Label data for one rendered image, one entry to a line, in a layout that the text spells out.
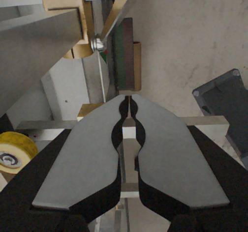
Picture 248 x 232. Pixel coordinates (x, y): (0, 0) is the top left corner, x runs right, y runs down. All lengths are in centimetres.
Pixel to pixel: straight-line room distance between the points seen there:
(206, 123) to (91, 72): 29
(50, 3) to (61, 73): 33
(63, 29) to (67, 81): 39
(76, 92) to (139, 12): 68
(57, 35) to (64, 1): 9
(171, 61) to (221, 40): 31
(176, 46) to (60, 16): 103
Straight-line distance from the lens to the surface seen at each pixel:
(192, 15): 117
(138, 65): 111
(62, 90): 59
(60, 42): 18
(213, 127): 39
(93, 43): 27
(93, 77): 46
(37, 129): 41
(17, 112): 50
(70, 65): 55
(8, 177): 46
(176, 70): 124
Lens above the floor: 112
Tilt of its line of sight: 57 degrees down
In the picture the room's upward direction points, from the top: 178 degrees counter-clockwise
